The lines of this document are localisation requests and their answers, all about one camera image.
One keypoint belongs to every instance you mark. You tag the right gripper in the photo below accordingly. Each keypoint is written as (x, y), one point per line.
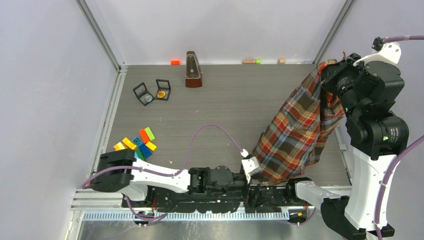
(330, 72)

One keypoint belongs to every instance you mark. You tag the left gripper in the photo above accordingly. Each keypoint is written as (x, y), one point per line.
(247, 191)

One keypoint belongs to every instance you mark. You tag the plaid flannel shirt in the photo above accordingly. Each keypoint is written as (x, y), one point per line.
(297, 134)

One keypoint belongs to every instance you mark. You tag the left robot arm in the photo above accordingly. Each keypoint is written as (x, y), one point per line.
(121, 172)

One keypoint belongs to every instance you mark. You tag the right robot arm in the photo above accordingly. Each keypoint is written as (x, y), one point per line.
(367, 88)

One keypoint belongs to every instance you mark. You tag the black case gold brooch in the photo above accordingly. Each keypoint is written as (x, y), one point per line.
(163, 89)

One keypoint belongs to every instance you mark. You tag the black case silver brooch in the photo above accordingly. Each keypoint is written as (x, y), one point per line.
(142, 94)

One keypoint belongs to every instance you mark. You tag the tan and green block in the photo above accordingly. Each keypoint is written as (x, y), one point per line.
(251, 61)

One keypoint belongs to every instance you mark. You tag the pile of toy bricks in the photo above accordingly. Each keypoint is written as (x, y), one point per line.
(142, 144)

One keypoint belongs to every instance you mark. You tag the wooden metronome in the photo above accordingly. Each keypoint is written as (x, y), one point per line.
(193, 74)

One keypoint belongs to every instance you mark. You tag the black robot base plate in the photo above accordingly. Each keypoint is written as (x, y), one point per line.
(257, 199)

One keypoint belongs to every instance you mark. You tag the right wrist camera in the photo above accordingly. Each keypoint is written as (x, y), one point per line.
(390, 53)

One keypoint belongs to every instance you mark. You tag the orange block at wall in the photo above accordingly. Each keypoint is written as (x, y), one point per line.
(175, 62)

